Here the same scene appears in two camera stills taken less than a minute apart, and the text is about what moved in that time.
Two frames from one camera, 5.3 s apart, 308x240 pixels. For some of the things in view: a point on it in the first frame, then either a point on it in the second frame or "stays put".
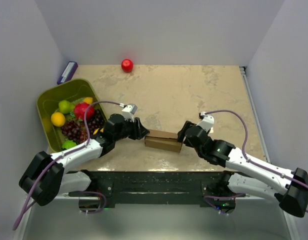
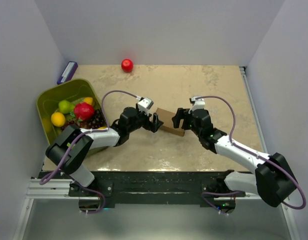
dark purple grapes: [72, 130] stays put
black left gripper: [138, 131] → [153, 126]
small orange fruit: [89, 100] stays put
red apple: [127, 65] stays put
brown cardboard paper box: [163, 140] → [165, 117]
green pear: [65, 107] stays put
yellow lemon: [58, 119] stays put
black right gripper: [180, 134] → [182, 114]
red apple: [80, 109] stays put
